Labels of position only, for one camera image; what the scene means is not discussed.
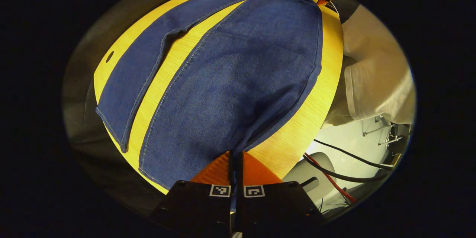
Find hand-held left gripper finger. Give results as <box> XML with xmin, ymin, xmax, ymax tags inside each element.
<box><xmin>151</xmin><ymin>150</ymin><xmax>235</xmax><ymax>235</ymax></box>
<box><xmin>237</xmin><ymin>151</ymin><xmax>324</xmax><ymax>235</ymax></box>

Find blue denim jeans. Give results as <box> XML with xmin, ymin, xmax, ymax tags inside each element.
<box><xmin>96</xmin><ymin>0</ymin><xmax>323</xmax><ymax>212</ymax></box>

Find grey chair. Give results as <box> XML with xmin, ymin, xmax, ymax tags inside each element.
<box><xmin>283</xmin><ymin>152</ymin><xmax>337</xmax><ymax>209</ymax></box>

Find red cable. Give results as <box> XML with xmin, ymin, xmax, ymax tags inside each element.
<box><xmin>304</xmin><ymin>152</ymin><xmax>357</xmax><ymax>204</ymax></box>

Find thick black cable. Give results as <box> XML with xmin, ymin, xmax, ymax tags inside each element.
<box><xmin>302</xmin><ymin>154</ymin><xmax>392</xmax><ymax>183</ymax></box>

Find thin black cable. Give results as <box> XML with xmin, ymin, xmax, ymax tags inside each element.
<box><xmin>313</xmin><ymin>139</ymin><xmax>394</xmax><ymax>171</ymax></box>

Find metal frame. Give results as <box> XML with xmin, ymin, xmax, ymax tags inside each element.
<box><xmin>363</xmin><ymin>116</ymin><xmax>405</xmax><ymax>148</ymax></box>

